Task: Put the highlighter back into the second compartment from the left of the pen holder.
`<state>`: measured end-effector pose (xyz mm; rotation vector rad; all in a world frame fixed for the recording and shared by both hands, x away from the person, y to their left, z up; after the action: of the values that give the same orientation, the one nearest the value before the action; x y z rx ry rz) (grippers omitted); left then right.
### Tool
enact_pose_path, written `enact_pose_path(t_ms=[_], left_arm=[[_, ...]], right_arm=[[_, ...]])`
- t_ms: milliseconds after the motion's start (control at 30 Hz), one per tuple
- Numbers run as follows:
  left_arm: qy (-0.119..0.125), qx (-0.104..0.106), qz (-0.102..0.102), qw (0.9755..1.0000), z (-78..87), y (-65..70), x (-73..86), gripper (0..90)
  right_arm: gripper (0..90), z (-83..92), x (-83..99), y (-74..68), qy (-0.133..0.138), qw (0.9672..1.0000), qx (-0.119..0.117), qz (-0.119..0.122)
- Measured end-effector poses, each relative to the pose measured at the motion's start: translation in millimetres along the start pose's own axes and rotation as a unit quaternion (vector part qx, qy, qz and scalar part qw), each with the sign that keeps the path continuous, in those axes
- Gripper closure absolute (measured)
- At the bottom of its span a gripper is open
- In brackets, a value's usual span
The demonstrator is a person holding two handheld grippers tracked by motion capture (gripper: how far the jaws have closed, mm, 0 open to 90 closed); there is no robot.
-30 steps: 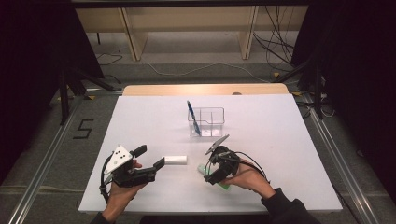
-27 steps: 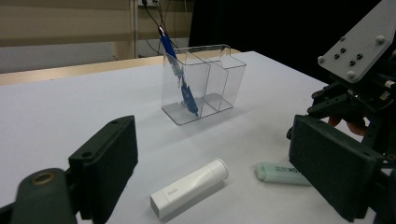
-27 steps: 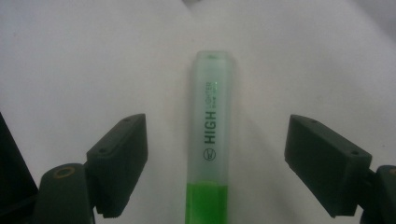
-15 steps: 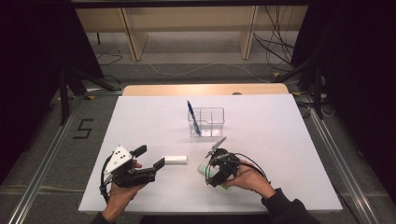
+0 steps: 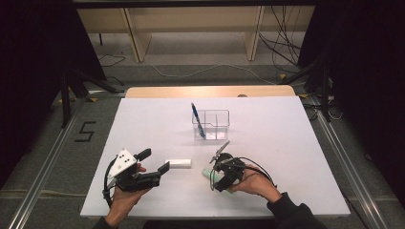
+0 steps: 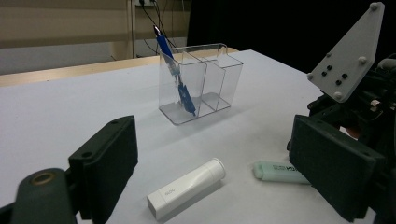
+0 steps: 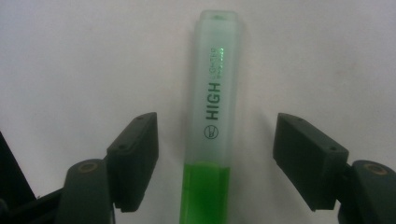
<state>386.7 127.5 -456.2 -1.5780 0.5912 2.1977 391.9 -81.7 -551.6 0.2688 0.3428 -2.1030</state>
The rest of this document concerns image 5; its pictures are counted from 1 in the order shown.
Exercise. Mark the green marker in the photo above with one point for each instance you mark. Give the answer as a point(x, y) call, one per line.
point(208, 173)

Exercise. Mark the person's right hand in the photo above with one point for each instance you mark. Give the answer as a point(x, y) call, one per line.
point(258, 184)

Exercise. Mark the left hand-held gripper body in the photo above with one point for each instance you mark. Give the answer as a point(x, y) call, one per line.
point(122, 162)

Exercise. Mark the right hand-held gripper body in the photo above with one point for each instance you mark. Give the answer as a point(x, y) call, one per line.
point(230, 167)

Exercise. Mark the black metal stand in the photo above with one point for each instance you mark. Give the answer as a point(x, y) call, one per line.
point(325, 95)

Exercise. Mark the person's left hand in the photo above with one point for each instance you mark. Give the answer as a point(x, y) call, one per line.
point(122, 198)

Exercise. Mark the clear plastic organizer box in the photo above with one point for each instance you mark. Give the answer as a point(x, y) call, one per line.
point(219, 135)

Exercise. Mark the light wooden table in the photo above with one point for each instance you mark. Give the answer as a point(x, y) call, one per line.
point(191, 91)

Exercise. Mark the blue pen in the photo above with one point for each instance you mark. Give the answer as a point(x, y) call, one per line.
point(197, 119)

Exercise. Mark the black tripod stand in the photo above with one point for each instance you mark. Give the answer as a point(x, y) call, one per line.
point(65, 105)

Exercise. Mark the beige wooden desk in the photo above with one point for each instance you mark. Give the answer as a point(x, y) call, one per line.
point(191, 19)

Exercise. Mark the aluminium floor rail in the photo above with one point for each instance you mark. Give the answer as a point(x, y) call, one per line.
point(50, 165)
point(349, 165)

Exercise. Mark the yellow floor tape piece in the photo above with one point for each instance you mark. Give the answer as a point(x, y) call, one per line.
point(282, 76)
point(302, 95)
point(92, 99)

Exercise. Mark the black curtain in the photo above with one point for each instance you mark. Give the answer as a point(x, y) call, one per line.
point(31, 63)
point(366, 63)

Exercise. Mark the white eraser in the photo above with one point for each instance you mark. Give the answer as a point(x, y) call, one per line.
point(181, 163)

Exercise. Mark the white table board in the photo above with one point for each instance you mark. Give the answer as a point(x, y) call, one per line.
point(143, 127)

